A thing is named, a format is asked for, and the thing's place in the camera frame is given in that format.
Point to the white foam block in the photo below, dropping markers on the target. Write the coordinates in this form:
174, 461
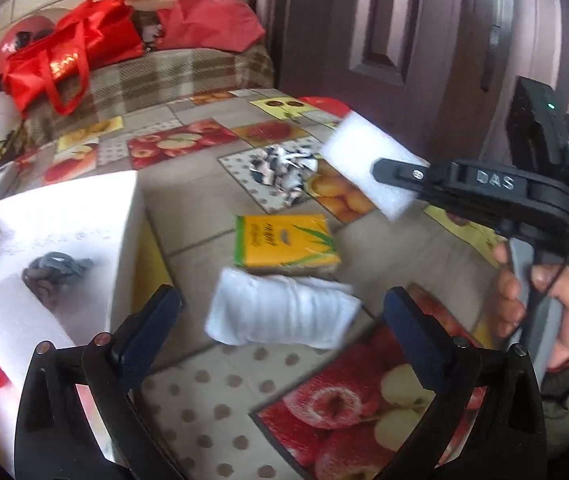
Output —
359, 160

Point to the dark wooden door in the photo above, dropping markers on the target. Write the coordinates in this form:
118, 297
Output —
389, 35

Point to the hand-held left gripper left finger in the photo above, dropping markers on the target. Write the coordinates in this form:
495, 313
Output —
147, 330

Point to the crumpled silver wrapper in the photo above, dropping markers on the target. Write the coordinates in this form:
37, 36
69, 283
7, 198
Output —
279, 170

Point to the fruit print tablecloth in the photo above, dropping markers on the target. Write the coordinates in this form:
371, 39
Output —
214, 410

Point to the red helmet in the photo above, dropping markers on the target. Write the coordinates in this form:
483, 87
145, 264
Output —
19, 35

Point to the white towel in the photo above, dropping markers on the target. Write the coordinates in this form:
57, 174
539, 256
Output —
274, 310

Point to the white cardboard box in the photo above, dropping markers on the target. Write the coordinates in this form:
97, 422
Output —
64, 210

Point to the yellow tissue pack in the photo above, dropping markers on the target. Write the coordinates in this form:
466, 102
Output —
274, 240

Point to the red tote bag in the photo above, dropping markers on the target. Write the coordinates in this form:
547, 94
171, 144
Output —
89, 45

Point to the red plastic bag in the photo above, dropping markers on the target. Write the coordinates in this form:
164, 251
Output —
209, 15

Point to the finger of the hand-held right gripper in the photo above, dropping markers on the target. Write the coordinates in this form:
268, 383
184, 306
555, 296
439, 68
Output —
409, 174

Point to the plaid blanket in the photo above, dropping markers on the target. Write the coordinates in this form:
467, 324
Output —
174, 75

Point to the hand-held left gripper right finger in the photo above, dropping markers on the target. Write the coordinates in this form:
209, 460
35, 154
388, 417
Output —
409, 330

